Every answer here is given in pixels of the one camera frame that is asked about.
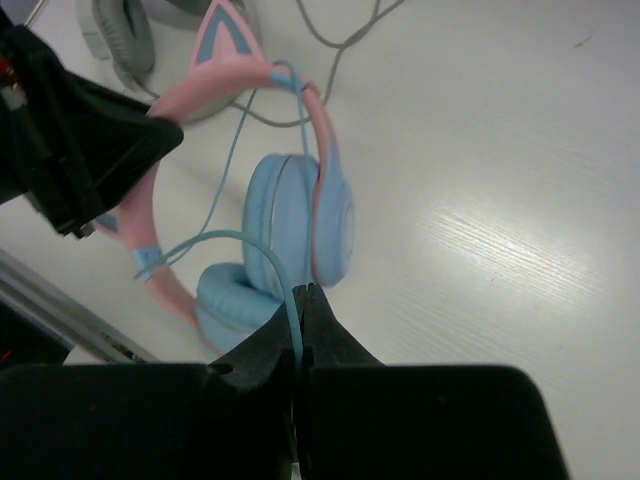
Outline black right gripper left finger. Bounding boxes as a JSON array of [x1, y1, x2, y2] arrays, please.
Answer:
[[1, 299, 301, 479]]

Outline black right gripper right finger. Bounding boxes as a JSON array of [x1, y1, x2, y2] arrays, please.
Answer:
[[299, 286, 569, 479]]

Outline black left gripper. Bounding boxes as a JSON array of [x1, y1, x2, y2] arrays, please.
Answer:
[[1, 13, 184, 239]]

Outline teal earbuds with cable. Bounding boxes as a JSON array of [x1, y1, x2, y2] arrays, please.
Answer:
[[118, 61, 322, 378]]

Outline pink blue cat-ear headphones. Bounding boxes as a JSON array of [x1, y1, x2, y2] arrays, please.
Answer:
[[95, 1, 354, 357]]

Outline white grey headphones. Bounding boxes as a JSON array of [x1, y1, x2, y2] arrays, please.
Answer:
[[75, 0, 268, 123]]

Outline aluminium rail frame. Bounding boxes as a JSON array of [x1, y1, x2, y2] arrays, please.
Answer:
[[1, 250, 158, 363]]

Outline grey headphone cable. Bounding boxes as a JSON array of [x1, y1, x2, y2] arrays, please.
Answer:
[[239, 0, 406, 129]]

